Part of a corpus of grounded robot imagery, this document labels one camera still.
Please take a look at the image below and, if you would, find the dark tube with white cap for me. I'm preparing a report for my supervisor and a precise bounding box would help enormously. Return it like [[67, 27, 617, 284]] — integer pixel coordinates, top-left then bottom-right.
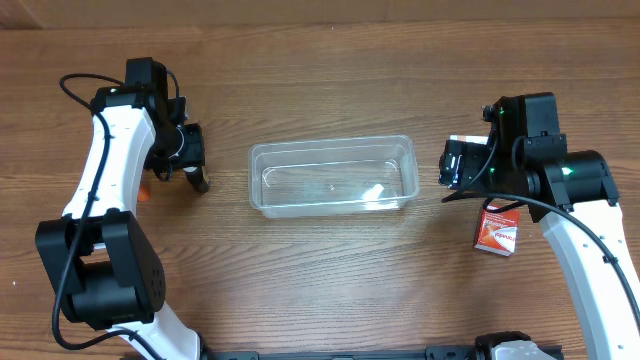
[[184, 166, 210, 193]]

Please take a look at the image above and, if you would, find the white Hansaplast plaster box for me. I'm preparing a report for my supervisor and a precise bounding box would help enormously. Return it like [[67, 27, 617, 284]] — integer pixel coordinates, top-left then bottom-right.
[[449, 135, 488, 145]]

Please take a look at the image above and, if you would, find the orange tube with white cap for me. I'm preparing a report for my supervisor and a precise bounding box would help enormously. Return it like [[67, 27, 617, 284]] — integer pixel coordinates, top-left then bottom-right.
[[137, 184, 151, 202]]

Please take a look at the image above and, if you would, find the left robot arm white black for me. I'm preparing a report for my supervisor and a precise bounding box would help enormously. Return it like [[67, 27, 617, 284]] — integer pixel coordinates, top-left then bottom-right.
[[35, 58, 213, 359]]

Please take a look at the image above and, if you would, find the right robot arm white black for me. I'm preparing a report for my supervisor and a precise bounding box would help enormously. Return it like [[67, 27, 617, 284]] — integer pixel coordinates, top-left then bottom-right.
[[439, 92, 639, 359]]

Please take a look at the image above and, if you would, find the clear plastic container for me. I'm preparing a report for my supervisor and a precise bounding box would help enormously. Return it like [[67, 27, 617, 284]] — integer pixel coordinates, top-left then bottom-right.
[[248, 135, 420, 219]]

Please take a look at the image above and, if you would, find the red Panadol box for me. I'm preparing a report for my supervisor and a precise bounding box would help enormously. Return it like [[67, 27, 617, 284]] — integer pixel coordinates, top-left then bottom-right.
[[474, 205, 520, 256]]

